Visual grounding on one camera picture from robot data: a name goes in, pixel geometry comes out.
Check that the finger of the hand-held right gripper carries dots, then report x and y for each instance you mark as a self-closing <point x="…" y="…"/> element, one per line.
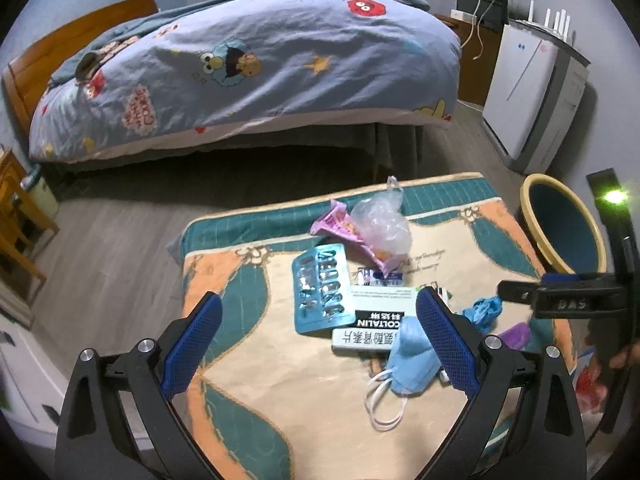
<point x="562" y="278"/>
<point x="517" y="291"/>

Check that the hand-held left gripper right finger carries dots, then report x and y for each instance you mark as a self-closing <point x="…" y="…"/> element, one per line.
<point x="445" y="340"/>

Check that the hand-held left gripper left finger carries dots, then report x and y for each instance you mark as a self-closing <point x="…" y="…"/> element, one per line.
<point x="192" y="340"/>

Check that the blue glove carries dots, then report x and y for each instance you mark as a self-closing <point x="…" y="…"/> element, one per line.
<point x="482" y="310"/>

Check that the blue face mask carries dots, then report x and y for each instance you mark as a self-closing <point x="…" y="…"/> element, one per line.
<point x="407" y="360"/>

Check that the purple wrapper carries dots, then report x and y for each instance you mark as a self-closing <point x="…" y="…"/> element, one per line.
<point x="515" y="335"/>

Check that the teal bin with yellow rim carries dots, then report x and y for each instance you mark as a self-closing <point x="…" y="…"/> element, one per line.
<point x="560" y="220"/>

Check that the green white medicine box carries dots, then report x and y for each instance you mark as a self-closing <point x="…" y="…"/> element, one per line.
<point x="380" y="305"/>

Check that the clear plastic bag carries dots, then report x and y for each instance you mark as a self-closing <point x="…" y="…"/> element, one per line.
<point x="380" y="225"/>

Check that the teal blister pack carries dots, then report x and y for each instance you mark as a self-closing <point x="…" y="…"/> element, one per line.
<point x="320" y="285"/>

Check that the pink wrapper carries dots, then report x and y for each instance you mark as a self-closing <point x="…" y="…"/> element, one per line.
<point x="330" y="222"/>

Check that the person's right hand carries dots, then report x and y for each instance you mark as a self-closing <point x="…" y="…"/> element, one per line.
<point x="626" y="360"/>

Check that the strawberry print box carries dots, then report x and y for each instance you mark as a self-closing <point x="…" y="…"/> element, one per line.
<point x="590" y="390"/>

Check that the white drawer unit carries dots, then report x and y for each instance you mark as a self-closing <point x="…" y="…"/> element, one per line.
<point x="25" y="375"/>

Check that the white air purifier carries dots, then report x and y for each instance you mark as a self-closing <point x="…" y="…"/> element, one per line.
<point x="525" y="95"/>

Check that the wooden chair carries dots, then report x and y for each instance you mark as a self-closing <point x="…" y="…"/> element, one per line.
<point x="15" y="220"/>

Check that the wooden cabinet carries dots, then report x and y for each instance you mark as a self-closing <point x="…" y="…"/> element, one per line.
<point x="470" y="70"/>

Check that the white router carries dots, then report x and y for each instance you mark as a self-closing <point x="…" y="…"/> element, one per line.
<point x="545" y="27"/>

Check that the flat white box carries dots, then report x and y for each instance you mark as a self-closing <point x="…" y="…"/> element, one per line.
<point x="465" y="14"/>

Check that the bed with blue cartoon duvet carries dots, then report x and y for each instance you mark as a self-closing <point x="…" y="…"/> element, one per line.
<point x="275" y="60"/>

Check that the wooden bed frame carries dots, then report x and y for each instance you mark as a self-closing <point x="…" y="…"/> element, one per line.
<point x="50" y="45"/>

